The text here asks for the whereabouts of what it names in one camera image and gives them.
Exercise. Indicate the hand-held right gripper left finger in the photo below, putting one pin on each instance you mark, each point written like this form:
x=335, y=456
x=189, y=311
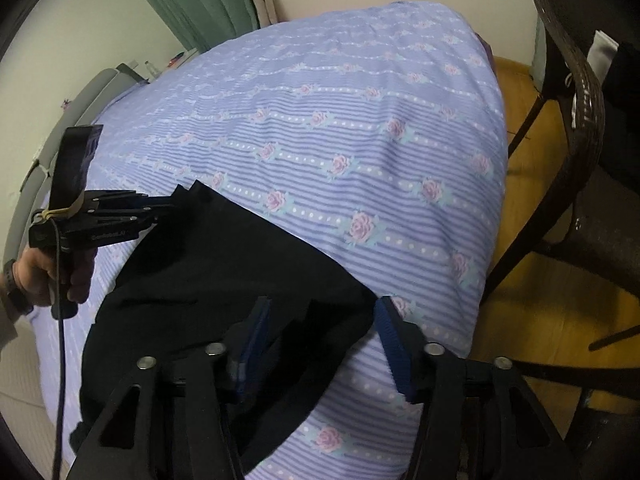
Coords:
x=252, y=345

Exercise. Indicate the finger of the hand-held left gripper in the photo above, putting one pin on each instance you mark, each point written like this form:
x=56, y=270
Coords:
x=135, y=216
x=150, y=201

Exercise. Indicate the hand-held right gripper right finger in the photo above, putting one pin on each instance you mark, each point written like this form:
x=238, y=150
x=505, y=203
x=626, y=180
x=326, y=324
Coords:
x=395, y=355

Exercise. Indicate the black pants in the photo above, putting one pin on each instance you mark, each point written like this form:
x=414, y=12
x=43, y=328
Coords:
x=200, y=270

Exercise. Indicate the person's left forearm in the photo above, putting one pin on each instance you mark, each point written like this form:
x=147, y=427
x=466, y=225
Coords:
x=6, y=325

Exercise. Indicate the person's left hand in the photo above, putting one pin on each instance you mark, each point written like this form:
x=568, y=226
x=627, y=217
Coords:
x=35, y=275

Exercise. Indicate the grey headboard cushion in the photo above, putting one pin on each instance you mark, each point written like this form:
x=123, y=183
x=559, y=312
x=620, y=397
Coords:
x=95, y=95

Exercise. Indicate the clear plastic bottle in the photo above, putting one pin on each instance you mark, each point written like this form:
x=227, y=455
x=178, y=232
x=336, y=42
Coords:
x=148, y=69

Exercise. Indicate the dark wristwatch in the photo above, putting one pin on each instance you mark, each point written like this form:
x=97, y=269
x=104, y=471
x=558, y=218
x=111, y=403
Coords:
x=17, y=290

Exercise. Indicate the white nightstand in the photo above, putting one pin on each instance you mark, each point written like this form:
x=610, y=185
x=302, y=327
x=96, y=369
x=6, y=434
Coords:
x=187, y=55

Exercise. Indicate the blue floral bed cover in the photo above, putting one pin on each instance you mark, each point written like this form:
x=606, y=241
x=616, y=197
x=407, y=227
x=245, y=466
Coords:
x=325, y=110

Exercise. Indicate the green curtain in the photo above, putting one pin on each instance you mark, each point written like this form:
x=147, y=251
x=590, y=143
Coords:
x=200, y=0

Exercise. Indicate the dark wicker chair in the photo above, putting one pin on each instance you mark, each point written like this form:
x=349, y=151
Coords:
x=585, y=110

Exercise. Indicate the dark clothing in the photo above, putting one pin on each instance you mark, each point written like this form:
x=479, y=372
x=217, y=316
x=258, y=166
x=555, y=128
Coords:
x=622, y=110

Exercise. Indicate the white cloth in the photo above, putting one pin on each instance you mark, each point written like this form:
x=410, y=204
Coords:
x=597, y=60

